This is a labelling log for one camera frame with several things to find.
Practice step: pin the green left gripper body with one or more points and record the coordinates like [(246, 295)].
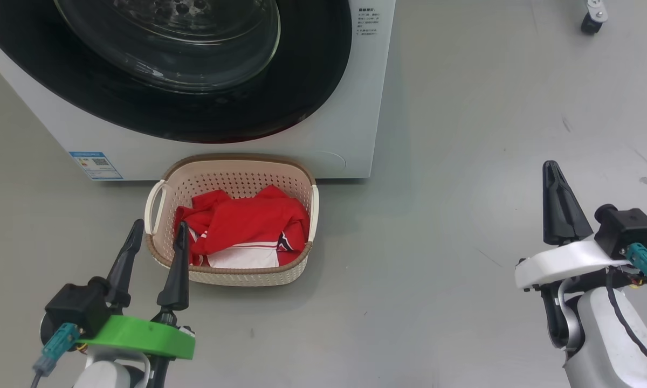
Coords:
[(140, 337)]

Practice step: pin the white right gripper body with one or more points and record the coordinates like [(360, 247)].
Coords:
[(566, 261)]

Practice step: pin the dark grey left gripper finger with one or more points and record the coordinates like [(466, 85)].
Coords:
[(175, 269), (124, 264)]

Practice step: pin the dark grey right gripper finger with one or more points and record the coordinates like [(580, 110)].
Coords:
[(561, 205)]

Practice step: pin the red and white garment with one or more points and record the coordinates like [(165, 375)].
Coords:
[(248, 221)]

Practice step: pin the round glass washing machine door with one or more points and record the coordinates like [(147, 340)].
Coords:
[(248, 118)]

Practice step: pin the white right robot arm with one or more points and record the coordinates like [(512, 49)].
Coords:
[(604, 345)]

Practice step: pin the cream perforated laundry basket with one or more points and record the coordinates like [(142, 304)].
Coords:
[(232, 178)]

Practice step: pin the white washing machine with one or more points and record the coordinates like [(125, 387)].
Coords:
[(329, 134)]

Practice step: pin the blue energy label sticker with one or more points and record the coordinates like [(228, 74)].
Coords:
[(96, 165)]

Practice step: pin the black caster wheel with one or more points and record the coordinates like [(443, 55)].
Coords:
[(593, 16)]

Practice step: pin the printed text sticker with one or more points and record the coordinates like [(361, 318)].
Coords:
[(366, 21)]

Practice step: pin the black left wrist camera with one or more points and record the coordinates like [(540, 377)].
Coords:
[(75, 307)]

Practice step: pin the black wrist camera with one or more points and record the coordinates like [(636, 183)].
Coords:
[(625, 229), (75, 307)]

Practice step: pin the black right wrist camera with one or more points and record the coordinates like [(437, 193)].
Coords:
[(625, 229)]

